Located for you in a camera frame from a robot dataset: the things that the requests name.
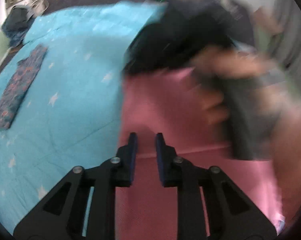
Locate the pink knit garment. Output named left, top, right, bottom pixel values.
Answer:
left=116, top=70, right=284, bottom=239

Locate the pink sleeved right forearm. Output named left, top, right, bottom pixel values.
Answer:
left=252, top=7, right=301, bottom=233

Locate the dark teal clothes pile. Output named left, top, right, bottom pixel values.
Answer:
left=1, top=5, right=35, bottom=48

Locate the person's right hand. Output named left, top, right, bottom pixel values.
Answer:
left=190, top=47, right=278, bottom=126

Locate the turquoise star-pattern quilt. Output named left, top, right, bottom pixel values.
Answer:
left=0, top=2, right=163, bottom=232

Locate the floral patterned folded cloth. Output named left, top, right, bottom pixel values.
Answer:
left=0, top=44, right=48, bottom=129

